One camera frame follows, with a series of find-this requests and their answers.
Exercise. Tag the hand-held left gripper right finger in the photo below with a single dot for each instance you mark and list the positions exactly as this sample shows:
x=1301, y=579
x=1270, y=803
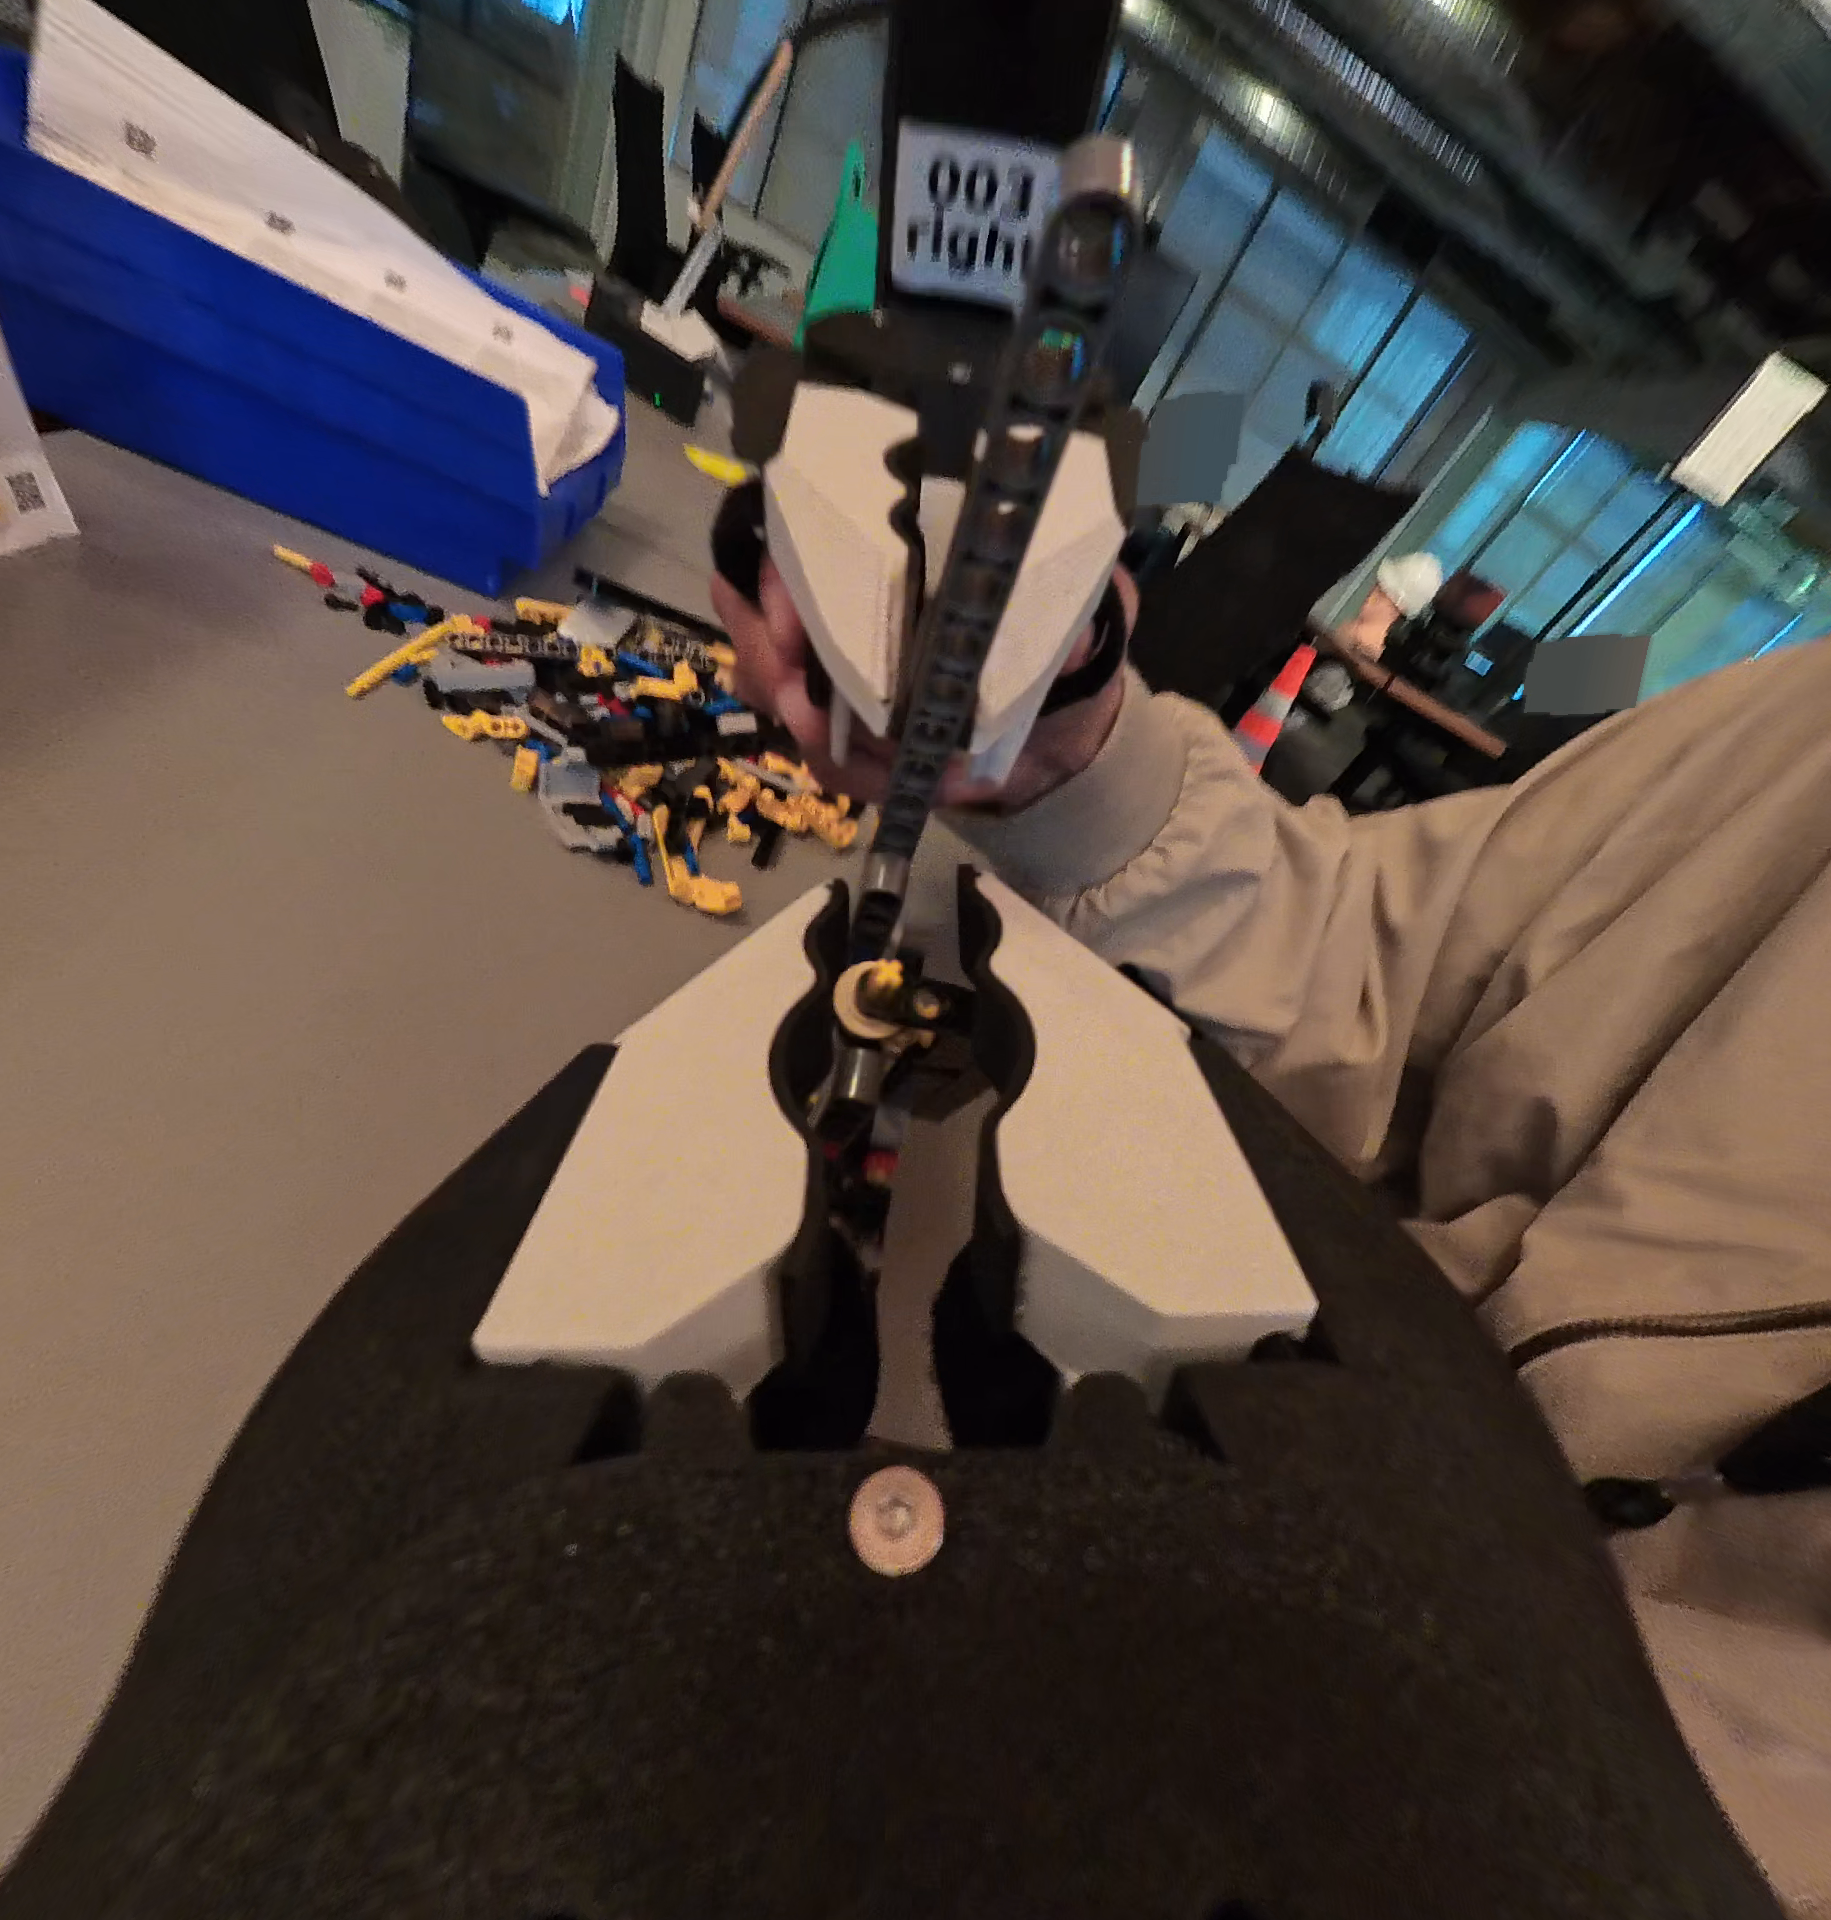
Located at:
x=1156, y=1200

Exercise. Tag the orange traffic cone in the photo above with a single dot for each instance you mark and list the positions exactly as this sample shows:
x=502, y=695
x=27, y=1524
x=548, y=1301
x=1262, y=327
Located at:
x=1276, y=720

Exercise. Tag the black device box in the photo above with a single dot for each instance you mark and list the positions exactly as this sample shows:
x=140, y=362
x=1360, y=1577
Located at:
x=646, y=361

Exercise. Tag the blue storage bin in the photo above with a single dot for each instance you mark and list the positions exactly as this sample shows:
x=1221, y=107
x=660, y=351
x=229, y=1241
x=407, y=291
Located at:
x=256, y=421

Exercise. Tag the grey desk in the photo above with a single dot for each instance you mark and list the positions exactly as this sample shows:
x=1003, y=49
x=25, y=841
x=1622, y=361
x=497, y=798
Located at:
x=256, y=1051

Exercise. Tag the pile of toy brick pieces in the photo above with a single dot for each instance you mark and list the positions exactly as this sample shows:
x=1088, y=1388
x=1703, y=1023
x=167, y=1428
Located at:
x=632, y=736

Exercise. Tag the yellow car instruction booklet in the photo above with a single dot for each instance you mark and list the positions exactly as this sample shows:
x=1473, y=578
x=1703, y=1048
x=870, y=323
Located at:
x=0, y=481

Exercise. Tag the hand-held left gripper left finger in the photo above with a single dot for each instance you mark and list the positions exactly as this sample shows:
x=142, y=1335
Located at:
x=646, y=1200

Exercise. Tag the white paper parts bags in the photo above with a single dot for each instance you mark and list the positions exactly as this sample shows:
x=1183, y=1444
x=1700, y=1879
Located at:
x=300, y=241

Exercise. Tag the person's right hand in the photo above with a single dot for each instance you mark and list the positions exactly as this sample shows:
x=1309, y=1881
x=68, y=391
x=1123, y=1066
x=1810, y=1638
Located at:
x=796, y=736

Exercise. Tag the hanging white sheet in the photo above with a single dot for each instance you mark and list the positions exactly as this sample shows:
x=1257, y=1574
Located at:
x=1748, y=426

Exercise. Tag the white hard hat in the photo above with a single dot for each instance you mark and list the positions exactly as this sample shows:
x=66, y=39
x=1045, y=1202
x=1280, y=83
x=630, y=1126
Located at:
x=1408, y=578

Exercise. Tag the black grey toy brick chassis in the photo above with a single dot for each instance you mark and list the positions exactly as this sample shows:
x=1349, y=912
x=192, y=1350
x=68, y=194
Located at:
x=976, y=571

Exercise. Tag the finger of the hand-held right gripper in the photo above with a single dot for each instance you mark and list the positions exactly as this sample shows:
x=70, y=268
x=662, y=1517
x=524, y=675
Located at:
x=1067, y=571
x=842, y=571

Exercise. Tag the yellow paper sheet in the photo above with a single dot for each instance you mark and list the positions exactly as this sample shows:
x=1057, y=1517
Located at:
x=717, y=461

